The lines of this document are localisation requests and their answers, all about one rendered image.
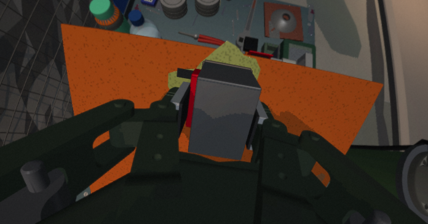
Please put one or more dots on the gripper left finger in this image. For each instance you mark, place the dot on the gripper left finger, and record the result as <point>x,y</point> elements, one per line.
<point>67,133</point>

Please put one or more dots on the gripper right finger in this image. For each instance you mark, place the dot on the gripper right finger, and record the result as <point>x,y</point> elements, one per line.
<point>334,163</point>

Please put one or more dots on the green small box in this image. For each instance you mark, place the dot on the green small box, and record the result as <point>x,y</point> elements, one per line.
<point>269,49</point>

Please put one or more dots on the orange speckled mat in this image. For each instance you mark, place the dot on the orange speckled mat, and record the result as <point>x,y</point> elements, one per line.
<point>117,73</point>

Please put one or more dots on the grey round disc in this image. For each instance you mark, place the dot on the grey round disc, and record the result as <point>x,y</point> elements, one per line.
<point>416,176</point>

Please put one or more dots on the black pole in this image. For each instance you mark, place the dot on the black pole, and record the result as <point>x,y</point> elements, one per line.
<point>388,66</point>

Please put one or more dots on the green framed tray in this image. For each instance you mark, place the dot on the green framed tray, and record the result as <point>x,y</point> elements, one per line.
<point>312,53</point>

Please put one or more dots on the grey block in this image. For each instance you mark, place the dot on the grey block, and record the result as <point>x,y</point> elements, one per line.
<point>297,54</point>

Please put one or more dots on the green capped bottle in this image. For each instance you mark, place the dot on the green capped bottle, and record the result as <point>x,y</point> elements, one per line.
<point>102,9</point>

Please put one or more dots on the blue capped white bottle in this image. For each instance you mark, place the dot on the blue capped white bottle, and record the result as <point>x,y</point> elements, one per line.
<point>143,28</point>

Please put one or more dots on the red flat bar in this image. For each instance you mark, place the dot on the red flat bar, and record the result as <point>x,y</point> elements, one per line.
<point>260,53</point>

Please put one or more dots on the black cube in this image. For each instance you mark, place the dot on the black cube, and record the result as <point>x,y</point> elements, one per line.
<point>250,44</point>

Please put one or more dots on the grey cone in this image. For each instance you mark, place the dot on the grey cone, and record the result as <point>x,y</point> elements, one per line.
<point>284,24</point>

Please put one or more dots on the yellow-green cloth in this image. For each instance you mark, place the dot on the yellow-green cloth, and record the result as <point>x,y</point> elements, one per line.
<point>230,54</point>

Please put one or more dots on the red-brown square mat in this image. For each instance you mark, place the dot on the red-brown square mat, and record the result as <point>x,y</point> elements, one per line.
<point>297,13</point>

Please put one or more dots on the grey wrench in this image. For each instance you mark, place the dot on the grey wrench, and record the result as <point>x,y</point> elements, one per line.
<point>248,23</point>

